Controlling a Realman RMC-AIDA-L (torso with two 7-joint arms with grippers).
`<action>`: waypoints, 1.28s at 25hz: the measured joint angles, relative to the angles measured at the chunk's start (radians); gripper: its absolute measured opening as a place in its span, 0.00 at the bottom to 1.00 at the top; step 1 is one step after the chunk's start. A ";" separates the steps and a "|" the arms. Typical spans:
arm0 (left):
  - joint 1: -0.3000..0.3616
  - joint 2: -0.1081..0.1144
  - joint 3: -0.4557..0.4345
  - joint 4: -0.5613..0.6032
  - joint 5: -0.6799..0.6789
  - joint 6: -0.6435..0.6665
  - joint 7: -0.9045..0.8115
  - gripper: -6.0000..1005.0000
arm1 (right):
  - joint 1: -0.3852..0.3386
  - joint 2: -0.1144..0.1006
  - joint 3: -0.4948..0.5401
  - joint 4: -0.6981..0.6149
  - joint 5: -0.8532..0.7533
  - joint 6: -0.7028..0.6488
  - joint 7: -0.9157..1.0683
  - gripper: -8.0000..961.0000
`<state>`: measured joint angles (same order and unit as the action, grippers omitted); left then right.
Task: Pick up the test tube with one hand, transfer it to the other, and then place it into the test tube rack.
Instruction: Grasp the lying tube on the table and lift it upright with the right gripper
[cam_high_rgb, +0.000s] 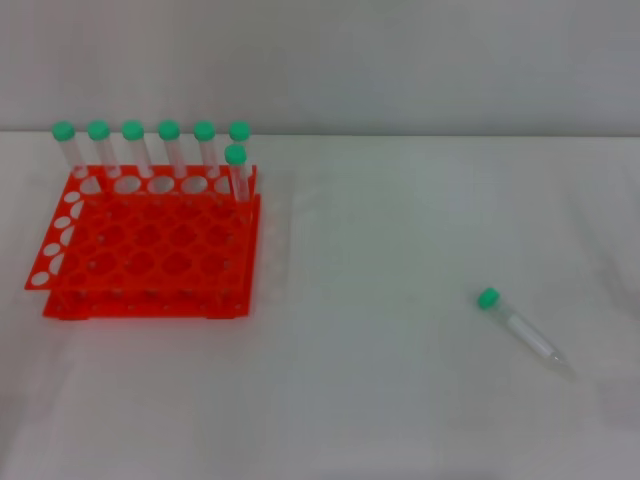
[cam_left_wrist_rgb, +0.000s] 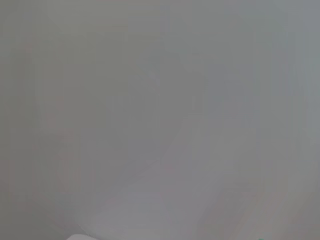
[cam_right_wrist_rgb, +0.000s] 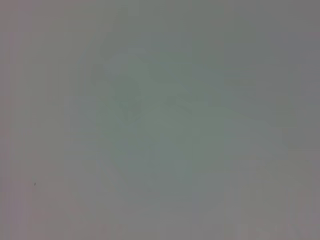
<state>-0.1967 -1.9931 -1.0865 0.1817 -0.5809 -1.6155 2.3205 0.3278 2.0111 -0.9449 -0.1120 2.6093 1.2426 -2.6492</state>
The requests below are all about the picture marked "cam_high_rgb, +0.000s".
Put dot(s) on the green capped clear test tube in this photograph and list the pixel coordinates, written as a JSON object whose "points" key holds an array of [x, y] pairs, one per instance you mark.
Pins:
{"points": [[133, 130], [235, 154], [204, 130], [525, 330], [240, 130], [98, 130], [169, 129], [63, 131]]}

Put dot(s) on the orange plastic test tube rack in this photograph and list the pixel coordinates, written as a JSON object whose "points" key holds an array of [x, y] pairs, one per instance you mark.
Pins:
{"points": [[150, 235]]}

